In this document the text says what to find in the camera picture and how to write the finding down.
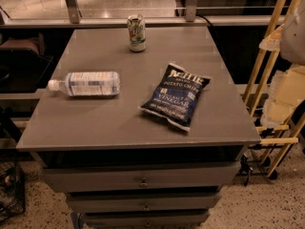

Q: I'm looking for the blue Kettle chip bag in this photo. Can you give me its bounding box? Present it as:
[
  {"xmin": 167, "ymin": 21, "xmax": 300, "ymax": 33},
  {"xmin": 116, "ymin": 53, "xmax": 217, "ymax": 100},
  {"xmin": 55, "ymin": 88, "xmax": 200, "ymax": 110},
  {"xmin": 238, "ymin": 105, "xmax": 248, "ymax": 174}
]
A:
[{"xmin": 140, "ymin": 63, "xmax": 211, "ymax": 132}]

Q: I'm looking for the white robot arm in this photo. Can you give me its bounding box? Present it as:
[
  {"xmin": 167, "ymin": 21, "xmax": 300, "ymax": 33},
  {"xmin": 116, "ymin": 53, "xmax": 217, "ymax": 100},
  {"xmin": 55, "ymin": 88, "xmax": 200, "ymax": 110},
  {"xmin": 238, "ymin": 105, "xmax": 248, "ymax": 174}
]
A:
[{"xmin": 259, "ymin": 7, "xmax": 305, "ymax": 128}]

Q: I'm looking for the grey drawer cabinet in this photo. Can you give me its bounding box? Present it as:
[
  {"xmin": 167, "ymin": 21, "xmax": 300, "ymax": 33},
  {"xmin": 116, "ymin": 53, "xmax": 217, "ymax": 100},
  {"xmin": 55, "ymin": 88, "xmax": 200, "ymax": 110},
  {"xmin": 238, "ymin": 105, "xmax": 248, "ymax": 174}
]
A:
[{"xmin": 17, "ymin": 26, "xmax": 259, "ymax": 217}]

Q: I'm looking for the clear plastic water bottle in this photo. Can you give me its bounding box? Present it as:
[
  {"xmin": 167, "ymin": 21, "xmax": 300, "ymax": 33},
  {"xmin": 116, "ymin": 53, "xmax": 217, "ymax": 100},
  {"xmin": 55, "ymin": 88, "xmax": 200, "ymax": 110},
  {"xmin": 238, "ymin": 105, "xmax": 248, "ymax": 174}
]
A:
[{"xmin": 48, "ymin": 72, "xmax": 120, "ymax": 97}]

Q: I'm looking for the top grey drawer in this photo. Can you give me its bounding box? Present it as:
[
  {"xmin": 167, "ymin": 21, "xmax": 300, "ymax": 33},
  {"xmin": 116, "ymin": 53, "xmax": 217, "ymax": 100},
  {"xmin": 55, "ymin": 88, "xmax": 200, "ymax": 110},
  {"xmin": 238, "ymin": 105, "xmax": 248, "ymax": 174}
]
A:
[{"xmin": 43, "ymin": 161, "xmax": 240, "ymax": 193}]

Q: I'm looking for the grey drawer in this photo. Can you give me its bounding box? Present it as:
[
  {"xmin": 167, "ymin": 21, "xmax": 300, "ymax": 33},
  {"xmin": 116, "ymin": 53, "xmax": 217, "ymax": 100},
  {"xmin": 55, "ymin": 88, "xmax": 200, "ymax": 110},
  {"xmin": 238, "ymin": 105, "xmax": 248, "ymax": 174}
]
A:
[
  {"xmin": 43, "ymin": 161, "xmax": 240, "ymax": 193},
  {"xmin": 83, "ymin": 211, "xmax": 209, "ymax": 228},
  {"xmin": 67, "ymin": 193, "xmax": 220, "ymax": 213}
]

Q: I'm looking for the white green soda can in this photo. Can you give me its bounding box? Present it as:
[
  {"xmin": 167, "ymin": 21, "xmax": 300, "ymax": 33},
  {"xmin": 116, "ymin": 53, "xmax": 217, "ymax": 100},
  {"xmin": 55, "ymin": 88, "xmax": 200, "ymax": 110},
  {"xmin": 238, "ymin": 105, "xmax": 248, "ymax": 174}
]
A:
[{"xmin": 127, "ymin": 14, "xmax": 146, "ymax": 52}]

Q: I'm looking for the bottom grey drawer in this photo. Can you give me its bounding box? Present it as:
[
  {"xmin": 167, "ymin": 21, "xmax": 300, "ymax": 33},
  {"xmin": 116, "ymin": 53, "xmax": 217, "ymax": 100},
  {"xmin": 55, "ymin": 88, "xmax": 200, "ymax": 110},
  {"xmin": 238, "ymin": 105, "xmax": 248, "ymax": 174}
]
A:
[{"xmin": 83, "ymin": 211, "xmax": 209, "ymax": 228}]

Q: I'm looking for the middle grey drawer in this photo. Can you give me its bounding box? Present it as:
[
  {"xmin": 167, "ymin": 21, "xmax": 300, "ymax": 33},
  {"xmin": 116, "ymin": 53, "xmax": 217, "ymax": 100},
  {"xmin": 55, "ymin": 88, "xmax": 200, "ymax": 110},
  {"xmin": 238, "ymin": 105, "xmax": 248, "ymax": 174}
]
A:
[{"xmin": 67, "ymin": 193, "xmax": 220, "ymax": 213}]

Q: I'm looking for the wooden folding rack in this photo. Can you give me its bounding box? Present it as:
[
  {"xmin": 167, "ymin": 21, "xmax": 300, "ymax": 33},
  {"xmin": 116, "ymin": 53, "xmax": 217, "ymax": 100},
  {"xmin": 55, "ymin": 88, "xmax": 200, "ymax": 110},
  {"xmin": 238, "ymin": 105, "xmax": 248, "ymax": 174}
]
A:
[{"xmin": 242, "ymin": 0, "xmax": 305, "ymax": 179}]

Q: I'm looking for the dark office chair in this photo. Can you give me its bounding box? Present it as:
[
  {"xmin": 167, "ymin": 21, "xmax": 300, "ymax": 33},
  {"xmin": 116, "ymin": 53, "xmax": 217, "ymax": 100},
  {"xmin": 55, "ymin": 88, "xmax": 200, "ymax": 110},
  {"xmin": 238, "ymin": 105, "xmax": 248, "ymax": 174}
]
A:
[{"xmin": 0, "ymin": 33, "xmax": 53, "ymax": 94}]

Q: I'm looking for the black cable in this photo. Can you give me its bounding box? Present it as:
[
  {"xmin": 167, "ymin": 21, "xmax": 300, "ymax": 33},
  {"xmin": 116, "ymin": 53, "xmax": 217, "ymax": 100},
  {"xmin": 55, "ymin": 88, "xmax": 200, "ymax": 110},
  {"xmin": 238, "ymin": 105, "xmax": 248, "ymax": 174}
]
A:
[{"xmin": 195, "ymin": 14, "xmax": 223, "ymax": 50}]

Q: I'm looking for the grey metal window rail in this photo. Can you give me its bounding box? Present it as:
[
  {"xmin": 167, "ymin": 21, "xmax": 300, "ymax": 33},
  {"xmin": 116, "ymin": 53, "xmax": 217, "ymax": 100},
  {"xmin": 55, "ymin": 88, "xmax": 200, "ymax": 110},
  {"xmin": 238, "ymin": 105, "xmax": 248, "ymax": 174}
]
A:
[{"xmin": 0, "ymin": 0, "xmax": 284, "ymax": 29}]

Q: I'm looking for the black wire basket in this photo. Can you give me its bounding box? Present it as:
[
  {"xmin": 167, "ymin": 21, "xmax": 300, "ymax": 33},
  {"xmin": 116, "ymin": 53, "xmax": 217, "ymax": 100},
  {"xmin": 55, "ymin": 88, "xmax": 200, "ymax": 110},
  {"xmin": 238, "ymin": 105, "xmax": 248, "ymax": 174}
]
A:
[{"xmin": 0, "ymin": 154, "xmax": 25, "ymax": 222}]

